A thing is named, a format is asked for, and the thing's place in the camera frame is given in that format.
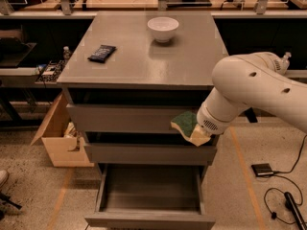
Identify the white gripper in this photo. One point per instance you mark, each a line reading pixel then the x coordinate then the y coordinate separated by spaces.
pixel 208 123

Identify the green and yellow sponge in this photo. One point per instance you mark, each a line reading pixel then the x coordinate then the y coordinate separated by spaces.
pixel 185 124

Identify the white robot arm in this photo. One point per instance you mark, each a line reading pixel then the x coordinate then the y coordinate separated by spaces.
pixel 253 80

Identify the grey middle drawer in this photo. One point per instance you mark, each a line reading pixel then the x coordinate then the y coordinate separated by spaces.
pixel 150 155

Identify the grey open bottom drawer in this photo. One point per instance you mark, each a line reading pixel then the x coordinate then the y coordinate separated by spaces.
pixel 150 197

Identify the grey drawer cabinet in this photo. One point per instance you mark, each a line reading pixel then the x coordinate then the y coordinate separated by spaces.
pixel 142 71

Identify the grey top drawer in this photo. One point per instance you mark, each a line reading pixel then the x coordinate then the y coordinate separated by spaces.
pixel 123 118

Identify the black foot pedal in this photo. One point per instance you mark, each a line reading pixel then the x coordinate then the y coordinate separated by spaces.
pixel 262 170

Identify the black cylindrical handheld device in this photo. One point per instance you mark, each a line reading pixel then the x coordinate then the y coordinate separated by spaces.
pixel 291 205

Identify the white ceramic bowl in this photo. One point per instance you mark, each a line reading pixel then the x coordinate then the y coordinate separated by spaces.
pixel 162 28

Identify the open cardboard box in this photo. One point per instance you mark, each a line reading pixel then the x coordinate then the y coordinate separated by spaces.
pixel 63 145

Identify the small clear plastic bottle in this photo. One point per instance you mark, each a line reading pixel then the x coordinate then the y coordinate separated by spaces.
pixel 66 53

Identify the tray of small parts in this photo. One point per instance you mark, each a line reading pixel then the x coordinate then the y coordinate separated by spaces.
pixel 50 72

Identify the white shoe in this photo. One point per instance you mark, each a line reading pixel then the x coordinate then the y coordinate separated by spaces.
pixel 4 175

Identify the black chair base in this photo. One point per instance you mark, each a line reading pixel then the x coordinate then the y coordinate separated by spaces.
pixel 7 199

